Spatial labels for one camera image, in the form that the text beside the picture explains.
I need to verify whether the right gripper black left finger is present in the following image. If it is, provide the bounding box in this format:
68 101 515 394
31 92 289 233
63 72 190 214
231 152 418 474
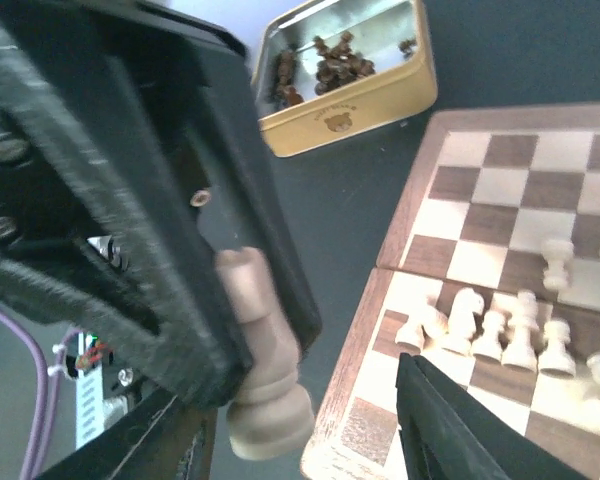
0 1 322 406

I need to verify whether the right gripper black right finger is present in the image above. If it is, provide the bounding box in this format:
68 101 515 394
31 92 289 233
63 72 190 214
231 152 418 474
396 353 584 480

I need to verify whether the light wooden rook piece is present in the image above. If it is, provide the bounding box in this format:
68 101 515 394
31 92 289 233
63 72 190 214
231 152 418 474
216 247 315 461

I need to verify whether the wooden chess board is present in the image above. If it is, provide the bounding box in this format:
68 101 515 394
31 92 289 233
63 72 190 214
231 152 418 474
301 103 600 479

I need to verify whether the light pawn on board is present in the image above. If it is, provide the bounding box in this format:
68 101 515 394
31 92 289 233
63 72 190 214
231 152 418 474
541 238 574 292

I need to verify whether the dark chess pieces pile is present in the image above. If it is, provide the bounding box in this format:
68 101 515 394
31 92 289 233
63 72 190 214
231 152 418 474
272 30 418 107

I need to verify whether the light wooden bishop piece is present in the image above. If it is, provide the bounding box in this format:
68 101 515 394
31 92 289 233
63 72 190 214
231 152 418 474
471 294 511 363

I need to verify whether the light wooden knight piece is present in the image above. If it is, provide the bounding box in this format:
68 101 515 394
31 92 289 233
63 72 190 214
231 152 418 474
440 287 485 356

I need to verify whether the light wooden king piece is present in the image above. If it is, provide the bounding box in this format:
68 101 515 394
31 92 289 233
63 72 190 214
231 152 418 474
501 290 539 373

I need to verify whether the light wooden pawn piece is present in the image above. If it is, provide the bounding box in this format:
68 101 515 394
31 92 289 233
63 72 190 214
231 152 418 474
538 318 576 378

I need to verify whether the yellow bear tin box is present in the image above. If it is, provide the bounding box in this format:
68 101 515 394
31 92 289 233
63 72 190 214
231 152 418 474
252 0 438 157

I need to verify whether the white slotted cable duct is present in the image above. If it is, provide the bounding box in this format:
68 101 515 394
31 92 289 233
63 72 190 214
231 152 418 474
75 333 105 450

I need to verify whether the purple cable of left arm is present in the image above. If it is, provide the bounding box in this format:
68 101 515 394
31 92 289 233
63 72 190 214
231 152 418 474
0 294 79 480

